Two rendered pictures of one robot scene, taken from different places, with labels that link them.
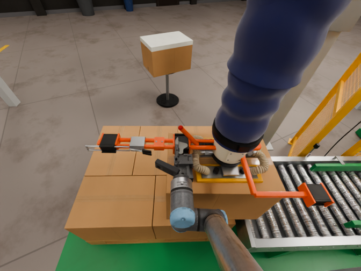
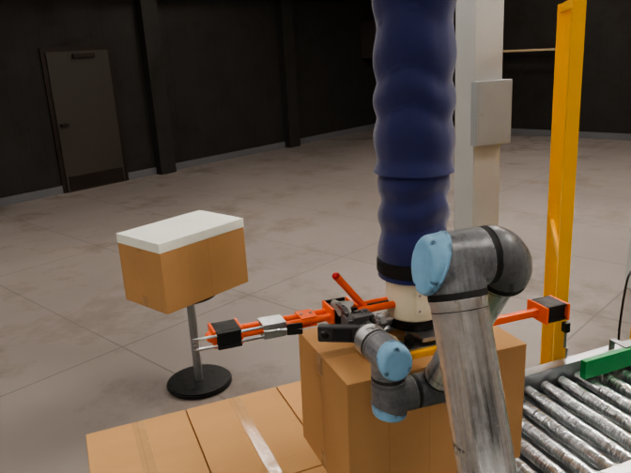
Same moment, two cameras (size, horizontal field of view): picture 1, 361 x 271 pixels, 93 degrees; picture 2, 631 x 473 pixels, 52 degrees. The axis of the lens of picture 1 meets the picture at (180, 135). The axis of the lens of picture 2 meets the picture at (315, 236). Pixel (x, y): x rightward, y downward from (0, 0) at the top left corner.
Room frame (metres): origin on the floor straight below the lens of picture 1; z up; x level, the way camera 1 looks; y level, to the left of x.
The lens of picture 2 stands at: (-1.14, 0.57, 1.97)
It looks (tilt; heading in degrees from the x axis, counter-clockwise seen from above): 17 degrees down; 343
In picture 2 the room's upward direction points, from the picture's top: 3 degrees counter-clockwise
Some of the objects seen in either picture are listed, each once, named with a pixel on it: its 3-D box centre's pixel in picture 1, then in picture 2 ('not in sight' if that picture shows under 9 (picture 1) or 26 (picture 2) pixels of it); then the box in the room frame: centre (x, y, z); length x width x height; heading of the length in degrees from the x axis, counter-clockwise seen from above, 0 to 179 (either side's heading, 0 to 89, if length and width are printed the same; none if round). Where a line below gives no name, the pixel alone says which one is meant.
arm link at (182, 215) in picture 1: (182, 207); (387, 356); (0.24, -0.02, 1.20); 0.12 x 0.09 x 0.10; 4
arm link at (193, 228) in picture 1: (183, 218); (392, 394); (0.23, -0.03, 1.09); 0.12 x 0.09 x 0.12; 90
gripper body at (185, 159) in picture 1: (182, 168); (361, 328); (0.40, -0.02, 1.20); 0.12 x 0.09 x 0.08; 4
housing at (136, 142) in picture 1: (138, 143); (271, 327); (0.53, 0.21, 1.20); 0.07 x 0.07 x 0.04; 4
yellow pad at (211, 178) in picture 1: (229, 171); (428, 340); (0.47, -0.26, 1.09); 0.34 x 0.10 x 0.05; 94
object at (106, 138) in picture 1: (110, 141); (225, 332); (0.53, 0.34, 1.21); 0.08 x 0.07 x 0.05; 94
